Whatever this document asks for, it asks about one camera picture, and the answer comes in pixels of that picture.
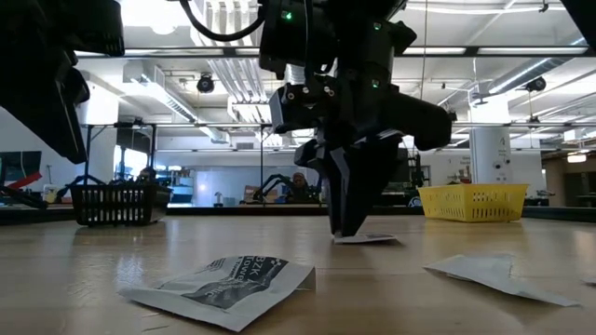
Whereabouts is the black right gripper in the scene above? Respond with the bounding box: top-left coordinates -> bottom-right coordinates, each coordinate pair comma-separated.
269,20 -> 454,238

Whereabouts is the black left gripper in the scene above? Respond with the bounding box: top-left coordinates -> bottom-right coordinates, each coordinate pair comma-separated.
0,48 -> 92,165

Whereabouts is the white antiseptic towelette packet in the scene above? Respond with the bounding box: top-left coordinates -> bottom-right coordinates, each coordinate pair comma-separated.
118,254 -> 318,334
332,232 -> 398,246

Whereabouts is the white bandage strip wrapper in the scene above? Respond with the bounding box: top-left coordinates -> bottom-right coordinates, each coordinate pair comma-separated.
445,267 -> 582,309
424,254 -> 513,283

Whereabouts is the black plastic basket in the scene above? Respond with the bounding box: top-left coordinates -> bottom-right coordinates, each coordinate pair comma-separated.
67,183 -> 171,228

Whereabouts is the yellow plastic basket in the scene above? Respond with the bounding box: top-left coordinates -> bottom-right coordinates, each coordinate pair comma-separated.
417,183 -> 530,223

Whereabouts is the white pillar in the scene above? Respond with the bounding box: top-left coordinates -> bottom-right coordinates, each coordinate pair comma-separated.
468,100 -> 513,185

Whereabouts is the black neighbouring station frame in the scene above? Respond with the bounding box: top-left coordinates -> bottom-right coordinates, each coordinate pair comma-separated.
78,121 -> 159,187
258,121 -> 299,206

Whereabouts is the black wall screen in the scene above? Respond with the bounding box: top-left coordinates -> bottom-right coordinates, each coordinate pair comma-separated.
0,150 -> 43,182

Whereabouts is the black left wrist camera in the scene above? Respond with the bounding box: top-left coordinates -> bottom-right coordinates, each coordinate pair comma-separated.
69,0 -> 126,57

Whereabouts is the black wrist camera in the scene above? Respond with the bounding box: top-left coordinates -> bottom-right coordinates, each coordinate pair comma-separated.
258,0 -> 339,78
69,0 -> 126,57

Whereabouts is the black aluminium table frame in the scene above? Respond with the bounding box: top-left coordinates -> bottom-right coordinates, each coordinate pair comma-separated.
0,204 -> 596,228

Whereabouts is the thin hanging cord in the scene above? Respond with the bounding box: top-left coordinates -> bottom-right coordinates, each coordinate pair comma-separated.
421,0 -> 428,101

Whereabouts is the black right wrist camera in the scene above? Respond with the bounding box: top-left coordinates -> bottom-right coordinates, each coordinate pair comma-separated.
258,0 -> 339,78

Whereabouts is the black hanging camera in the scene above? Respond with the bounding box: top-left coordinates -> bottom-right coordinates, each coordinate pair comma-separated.
524,76 -> 548,93
196,74 -> 216,94

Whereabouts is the black overhead frame beam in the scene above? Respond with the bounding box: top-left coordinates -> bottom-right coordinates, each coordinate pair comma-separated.
74,45 -> 596,59

